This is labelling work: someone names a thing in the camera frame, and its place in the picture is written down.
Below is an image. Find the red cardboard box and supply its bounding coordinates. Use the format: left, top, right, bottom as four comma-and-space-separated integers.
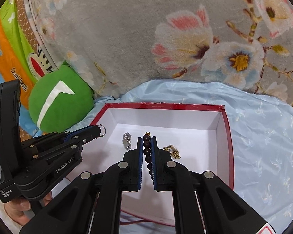
63, 102, 235, 227

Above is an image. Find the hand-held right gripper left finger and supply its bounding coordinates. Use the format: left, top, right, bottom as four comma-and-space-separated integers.
19, 136, 144, 234

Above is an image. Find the grey floral blanket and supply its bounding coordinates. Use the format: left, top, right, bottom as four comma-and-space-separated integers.
27, 0, 293, 110

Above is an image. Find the person's left hand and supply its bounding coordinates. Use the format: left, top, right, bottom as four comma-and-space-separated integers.
11, 191, 53, 212

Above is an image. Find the gold wristwatch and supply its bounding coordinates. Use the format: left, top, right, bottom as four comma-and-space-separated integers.
163, 145, 181, 159

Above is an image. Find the green round pillow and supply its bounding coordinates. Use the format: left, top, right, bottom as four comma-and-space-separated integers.
29, 65, 94, 130

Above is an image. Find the colourful cartoon printed blanket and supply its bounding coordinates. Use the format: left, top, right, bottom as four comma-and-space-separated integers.
0, 0, 71, 200

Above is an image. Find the silver wristwatch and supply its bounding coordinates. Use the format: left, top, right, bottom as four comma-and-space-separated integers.
122, 132, 133, 151

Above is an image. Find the dark bead bracelet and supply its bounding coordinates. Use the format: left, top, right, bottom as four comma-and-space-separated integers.
143, 131, 154, 176

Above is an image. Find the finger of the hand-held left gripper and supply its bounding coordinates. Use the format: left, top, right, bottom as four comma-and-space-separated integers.
21, 125, 101, 150
34, 133, 100, 173

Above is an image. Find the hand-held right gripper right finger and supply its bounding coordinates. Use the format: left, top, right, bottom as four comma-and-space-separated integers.
151, 136, 276, 234

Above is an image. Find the light blue bed sheet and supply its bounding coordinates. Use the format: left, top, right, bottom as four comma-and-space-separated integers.
33, 79, 293, 234

